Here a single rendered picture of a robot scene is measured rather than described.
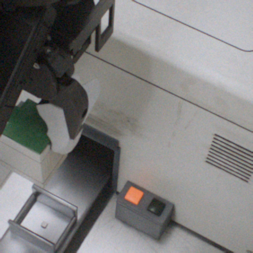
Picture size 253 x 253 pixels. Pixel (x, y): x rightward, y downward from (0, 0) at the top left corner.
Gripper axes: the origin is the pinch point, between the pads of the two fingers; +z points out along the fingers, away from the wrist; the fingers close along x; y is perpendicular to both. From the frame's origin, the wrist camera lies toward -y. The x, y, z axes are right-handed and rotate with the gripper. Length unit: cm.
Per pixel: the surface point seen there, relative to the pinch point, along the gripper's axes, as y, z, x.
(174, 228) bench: 9.0, 24.6, -12.3
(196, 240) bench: 9.1, 24.6, -15.1
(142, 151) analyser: 9.4, 11.4, -6.6
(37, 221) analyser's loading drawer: 0.2, 20.6, 0.8
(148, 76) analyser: 9.5, -1.7, -6.0
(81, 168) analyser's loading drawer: 8.4, 20.6, 0.3
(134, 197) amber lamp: 7.8, 19.2, -7.1
